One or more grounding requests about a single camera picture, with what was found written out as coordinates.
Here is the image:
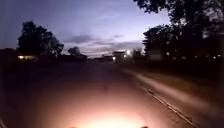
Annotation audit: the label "building with bright lights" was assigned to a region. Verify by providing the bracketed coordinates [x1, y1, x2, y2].
[111, 49, 135, 63]

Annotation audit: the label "small dark tree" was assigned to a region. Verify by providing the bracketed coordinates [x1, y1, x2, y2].
[67, 46, 82, 57]

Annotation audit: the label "low dark building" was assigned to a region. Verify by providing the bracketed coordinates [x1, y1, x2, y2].
[56, 53, 88, 63]

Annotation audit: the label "dark asphalt road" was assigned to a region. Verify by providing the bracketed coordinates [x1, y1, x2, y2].
[0, 61, 200, 128]

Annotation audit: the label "dark building behind trees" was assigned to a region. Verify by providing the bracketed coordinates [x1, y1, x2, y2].
[145, 33, 224, 62]

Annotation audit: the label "tall dark tree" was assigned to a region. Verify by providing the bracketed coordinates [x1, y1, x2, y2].
[142, 24, 174, 61]

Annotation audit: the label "dark grass verge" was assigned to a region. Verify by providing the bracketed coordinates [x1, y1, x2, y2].
[123, 59, 224, 101]

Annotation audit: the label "pale concrete pavement strip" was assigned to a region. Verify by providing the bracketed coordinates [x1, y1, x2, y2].
[122, 67, 224, 128]

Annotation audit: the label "large dark tree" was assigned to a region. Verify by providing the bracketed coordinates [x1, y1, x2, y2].
[17, 21, 65, 57]

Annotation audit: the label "low building with lit window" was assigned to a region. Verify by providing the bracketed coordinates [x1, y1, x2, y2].
[0, 47, 58, 64]

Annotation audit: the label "dark overhanging trees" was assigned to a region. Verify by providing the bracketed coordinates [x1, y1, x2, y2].
[133, 0, 224, 60]

